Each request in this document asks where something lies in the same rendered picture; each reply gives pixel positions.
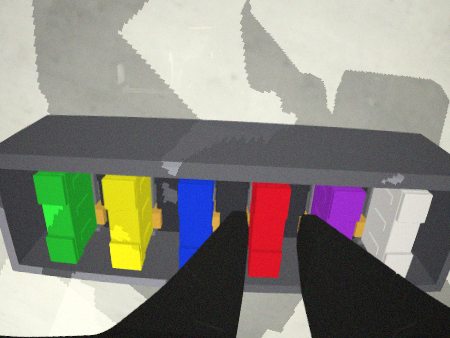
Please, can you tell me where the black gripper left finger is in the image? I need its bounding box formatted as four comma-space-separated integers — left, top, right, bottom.
0, 210, 249, 338

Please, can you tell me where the dark grey fuse block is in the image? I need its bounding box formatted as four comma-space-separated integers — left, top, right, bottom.
0, 114, 450, 294

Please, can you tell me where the blue block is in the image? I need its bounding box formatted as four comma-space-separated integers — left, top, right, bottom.
178, 180, 214, 269

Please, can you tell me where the purple fuse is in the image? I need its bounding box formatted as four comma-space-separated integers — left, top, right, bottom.
310, 185, 366, 240

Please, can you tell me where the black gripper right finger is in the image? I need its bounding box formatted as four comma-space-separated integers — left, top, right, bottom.
297, 214, 450, 338

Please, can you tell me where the red fuse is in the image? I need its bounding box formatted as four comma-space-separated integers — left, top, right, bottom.
248, 182, 292, 278

